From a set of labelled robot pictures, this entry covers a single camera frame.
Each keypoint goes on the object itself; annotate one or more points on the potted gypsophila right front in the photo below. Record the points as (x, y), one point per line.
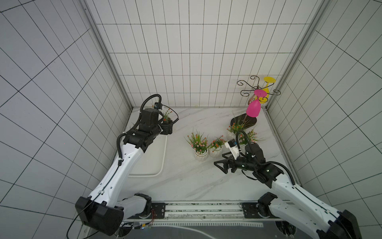
(252, 136)

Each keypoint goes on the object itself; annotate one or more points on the potted gypsophila pink centre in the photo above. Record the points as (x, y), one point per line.
(199, 144)

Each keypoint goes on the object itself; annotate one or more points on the potted gypsophila small centre-right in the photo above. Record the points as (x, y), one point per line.
(216, 146)

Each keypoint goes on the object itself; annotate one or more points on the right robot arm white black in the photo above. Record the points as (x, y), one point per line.
(287, 200)

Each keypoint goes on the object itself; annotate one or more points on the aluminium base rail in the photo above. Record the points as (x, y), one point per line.
(186, 211)

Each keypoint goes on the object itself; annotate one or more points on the black metal glass rack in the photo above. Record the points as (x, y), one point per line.
(246, 93)

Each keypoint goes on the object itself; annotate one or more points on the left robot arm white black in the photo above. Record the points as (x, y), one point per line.
(101, 210)

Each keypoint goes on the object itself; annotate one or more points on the potted gypsophila right back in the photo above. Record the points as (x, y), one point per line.
(235, 128)

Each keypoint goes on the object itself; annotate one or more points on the white storage tray box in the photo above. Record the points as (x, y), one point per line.
(152, 162)

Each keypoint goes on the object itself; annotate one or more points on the pink wine glass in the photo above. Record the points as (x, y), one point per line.
(254, 107)

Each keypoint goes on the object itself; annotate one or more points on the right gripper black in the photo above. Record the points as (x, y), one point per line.
(230, 164)

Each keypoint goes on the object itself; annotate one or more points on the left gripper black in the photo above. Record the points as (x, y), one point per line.
(167, 129)

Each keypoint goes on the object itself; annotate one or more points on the yellow wine glass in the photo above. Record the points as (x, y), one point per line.
(270, 81)

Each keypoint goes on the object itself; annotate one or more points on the potted gypsophila red-orange front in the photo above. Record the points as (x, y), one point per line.
(166, 117)

